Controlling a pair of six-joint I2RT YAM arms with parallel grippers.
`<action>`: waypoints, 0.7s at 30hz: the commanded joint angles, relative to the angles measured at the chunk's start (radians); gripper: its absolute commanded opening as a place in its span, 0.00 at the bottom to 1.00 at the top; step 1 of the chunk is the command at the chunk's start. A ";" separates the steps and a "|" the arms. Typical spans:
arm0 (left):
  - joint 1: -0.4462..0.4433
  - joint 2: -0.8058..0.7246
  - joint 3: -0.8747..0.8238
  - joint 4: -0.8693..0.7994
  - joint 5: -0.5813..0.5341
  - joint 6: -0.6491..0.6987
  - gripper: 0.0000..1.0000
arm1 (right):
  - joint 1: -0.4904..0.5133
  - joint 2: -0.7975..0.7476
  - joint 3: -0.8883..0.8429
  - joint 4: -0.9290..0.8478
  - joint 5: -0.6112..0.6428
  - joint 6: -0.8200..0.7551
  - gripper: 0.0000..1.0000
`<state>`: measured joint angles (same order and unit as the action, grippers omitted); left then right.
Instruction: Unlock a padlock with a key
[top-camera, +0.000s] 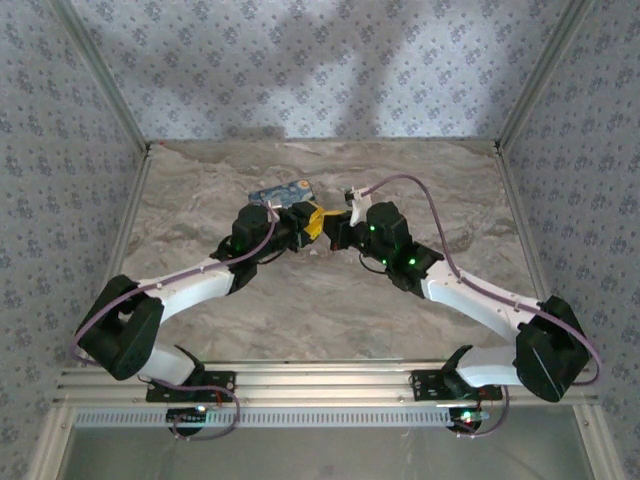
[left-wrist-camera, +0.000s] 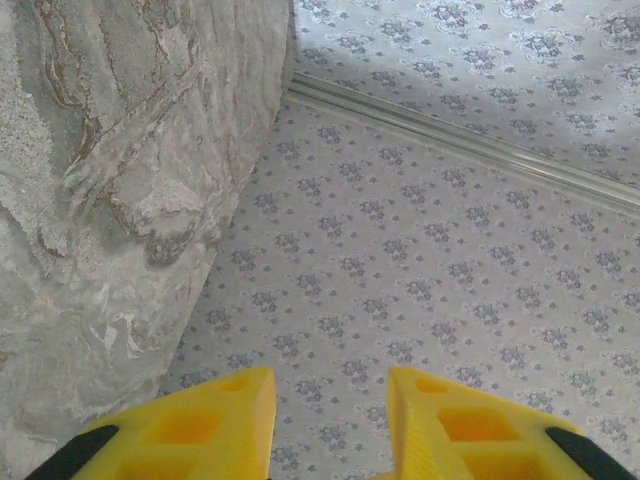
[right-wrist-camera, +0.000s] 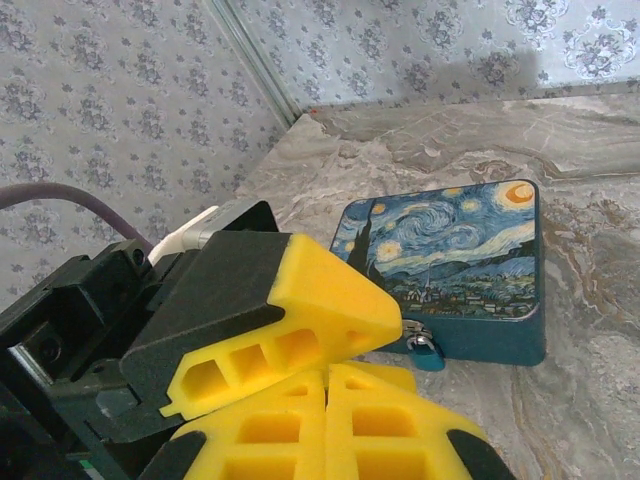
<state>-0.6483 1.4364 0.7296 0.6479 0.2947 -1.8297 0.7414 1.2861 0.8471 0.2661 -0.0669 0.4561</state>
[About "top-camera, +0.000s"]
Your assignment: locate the starry night print tray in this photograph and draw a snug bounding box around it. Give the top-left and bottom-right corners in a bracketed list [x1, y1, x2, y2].
[248, 177, 318, 209]

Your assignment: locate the left controller board green light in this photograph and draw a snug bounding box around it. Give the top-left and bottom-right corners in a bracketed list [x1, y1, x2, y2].
[165, 406, 210, 427]

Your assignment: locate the controller board green light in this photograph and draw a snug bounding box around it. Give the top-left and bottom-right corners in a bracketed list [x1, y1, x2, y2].
[448, 406, 495, 433]
[165, 406, 210, 427]

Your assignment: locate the right controller board green light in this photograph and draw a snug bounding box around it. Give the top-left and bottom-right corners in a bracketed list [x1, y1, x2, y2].
[448, 406, 495, 433]

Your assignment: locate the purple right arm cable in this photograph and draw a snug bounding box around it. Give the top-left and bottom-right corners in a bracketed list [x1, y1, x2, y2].
[360, 173, 603, 387]

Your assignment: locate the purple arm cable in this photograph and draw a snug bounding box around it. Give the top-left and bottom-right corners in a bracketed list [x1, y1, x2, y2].
[360, 173, 603, 387]
[69, 202, 282, 367]

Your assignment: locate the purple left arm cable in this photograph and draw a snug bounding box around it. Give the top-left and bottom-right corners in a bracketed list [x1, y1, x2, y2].
[69, 202, 282, 367]

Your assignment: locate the aluminium side frame rail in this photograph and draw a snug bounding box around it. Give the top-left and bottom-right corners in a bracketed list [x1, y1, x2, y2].
[74, 144, 154, 369]
[494, 144, 571, 366]

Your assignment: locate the aluminium mounting rail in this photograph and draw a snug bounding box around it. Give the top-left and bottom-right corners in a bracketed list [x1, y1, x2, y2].
[53, 360, 600, 405]

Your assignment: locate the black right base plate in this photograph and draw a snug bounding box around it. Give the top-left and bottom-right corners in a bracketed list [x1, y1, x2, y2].
[409, 368, 503, 402]

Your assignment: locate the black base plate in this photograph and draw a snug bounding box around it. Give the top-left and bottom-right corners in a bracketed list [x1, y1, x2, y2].
[409, 368, 503, 402]
[145, 369, 238, 403]

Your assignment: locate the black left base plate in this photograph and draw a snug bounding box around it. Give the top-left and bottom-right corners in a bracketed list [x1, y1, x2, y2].
[145, 369, 238, 403]

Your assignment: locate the slotted grey cable duct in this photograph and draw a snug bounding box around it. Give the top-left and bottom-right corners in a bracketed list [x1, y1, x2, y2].
[73, 406, 457, 429]

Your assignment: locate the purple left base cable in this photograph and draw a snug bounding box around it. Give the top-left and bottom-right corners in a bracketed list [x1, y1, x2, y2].
[147, 378, 242, 443]

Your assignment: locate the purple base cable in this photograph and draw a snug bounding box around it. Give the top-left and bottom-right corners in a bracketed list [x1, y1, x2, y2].
[147, 378, 242, 443]
[455, 383, 511, 441]

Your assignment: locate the aluminium frame post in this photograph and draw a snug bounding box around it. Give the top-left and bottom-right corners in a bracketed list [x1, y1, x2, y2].
[51, 0, 152, 154]
[496, 0, 596, 153]

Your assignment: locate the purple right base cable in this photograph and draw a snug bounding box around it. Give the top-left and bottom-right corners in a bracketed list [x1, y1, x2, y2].
[455, 383, 511, 441]

